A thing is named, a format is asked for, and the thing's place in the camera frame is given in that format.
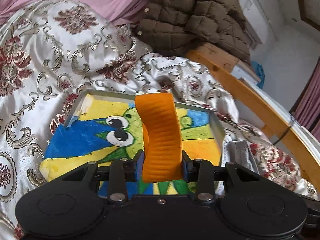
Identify orange ribbed sponge cloth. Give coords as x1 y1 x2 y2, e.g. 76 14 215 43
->
135 93 182 183

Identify white grey cloth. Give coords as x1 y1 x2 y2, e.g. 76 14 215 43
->
215 134 259 197

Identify grey tray with colourful drawing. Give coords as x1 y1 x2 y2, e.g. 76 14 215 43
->
40 99 221 181

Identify blue bag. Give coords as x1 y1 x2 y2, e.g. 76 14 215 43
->
251 61 265 89

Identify maroon curtain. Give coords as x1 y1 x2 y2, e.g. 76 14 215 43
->
291 60 319 140

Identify floral satin bedspread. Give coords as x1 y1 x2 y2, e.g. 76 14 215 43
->
1 0 318 239

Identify white air conditioner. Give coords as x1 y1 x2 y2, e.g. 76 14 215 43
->
241 0 268 50

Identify brown quilted jacket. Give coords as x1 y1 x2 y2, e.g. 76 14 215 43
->
135 0 250 63

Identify wooden bed frame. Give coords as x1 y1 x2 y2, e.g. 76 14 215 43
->
185 43 319 191

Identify black cable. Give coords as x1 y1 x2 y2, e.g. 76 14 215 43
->
272 115 296 145

